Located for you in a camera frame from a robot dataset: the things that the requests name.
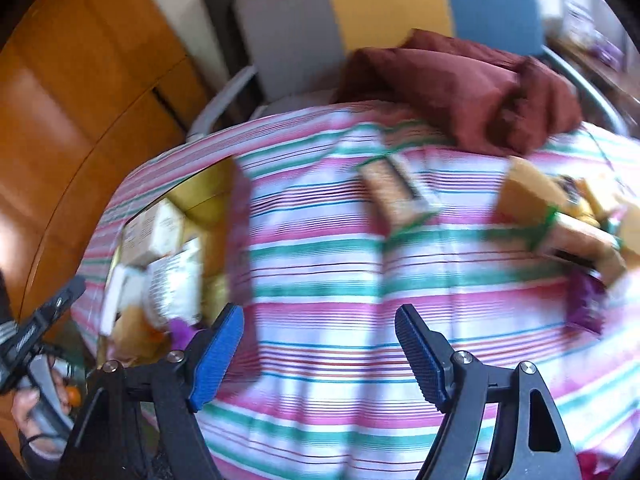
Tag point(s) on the white small box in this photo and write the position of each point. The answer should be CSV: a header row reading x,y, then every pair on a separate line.
x,y
575,15

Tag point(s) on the green-edged cracker packet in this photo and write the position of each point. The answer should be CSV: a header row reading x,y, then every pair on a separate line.
x,y
395,195
575,237

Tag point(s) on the grey yellow blue armchair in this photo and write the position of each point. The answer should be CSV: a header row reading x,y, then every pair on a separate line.
x,y
290,25

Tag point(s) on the maroon jacket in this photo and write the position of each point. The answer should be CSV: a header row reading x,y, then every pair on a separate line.
x,y
450,85

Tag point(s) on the purple snack packet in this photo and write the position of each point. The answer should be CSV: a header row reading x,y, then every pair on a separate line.
x,y
182,332
587,305

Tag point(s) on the small orange object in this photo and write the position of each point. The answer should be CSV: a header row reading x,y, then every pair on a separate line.
x,y
74,396

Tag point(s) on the white carton with barcode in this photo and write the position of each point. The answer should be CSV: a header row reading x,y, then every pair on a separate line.
x,y
172,280

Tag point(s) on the gold metal tin tray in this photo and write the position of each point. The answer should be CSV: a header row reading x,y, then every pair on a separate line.
x,y
210,190

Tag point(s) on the purple small box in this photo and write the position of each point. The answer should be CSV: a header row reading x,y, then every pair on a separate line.
x,y
607,50

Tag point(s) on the wooden wardrobe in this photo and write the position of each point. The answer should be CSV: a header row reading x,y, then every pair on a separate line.
x,y
75,110

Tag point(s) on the black rolled mat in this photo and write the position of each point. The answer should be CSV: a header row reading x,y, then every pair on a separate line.
x,y
220,15

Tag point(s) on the cream printed carton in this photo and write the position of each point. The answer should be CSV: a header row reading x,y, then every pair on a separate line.
x,y
155,230

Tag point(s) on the white foam block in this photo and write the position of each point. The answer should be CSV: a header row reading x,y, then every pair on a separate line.
x,y
120,300

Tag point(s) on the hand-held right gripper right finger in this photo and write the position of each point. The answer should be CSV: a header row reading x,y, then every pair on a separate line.
x,y
420,355

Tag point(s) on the striped pink green cloth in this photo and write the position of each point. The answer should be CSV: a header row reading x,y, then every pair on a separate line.
x,y
325,270

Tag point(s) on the person's left hand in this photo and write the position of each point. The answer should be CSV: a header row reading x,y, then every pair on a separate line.
x,y
25,410

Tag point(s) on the person's left forearm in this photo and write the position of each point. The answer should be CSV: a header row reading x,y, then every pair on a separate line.
x,y
37,455

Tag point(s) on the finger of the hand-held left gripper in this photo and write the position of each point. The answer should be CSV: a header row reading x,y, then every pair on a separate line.
x,y
60,302

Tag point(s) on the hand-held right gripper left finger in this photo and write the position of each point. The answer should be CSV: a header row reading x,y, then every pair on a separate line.
x,y
215,355

